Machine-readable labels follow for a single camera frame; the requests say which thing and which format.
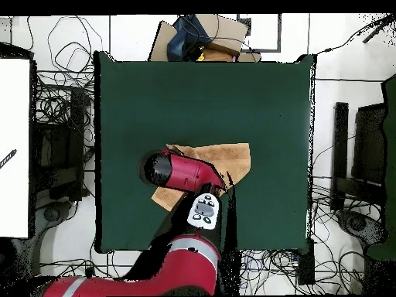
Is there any orange terry towel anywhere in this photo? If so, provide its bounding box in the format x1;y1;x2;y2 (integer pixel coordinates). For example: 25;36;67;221
150;142;252;213

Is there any orange brown cloth item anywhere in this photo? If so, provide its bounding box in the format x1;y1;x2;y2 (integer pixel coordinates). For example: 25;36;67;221
200;48;236;63

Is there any flat cardboard sheet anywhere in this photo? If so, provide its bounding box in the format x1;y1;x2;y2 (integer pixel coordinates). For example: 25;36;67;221
148;20;179;62

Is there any dark green table cloth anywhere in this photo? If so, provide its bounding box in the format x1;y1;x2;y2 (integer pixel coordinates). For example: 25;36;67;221
94;50;316;254

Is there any blue bag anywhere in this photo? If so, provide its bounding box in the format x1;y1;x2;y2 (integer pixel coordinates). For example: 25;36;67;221
166;14;211;62

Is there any large cardboard box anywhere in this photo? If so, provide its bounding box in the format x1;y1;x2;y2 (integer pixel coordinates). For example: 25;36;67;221
194;13;250;56

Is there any black equipment rack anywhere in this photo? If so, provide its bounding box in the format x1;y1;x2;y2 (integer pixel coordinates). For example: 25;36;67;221
30;86;94;202

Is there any black upright bar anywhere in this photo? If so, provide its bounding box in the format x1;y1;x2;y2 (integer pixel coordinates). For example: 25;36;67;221
329;101;350;212

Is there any black power box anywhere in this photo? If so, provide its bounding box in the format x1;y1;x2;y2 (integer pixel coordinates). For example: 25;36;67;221
296;244;316;285

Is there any dark stand foot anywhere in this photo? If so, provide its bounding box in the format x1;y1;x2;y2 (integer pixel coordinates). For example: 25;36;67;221
336;209;388;247
36;200;75;225

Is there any black panel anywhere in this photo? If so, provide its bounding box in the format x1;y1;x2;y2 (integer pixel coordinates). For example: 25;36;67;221
351;103;387;186

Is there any white board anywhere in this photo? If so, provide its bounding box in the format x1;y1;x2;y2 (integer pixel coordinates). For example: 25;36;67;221
0;58;32;239

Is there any striped black rod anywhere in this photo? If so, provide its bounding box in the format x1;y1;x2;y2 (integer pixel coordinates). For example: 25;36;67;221
0;148;18;169

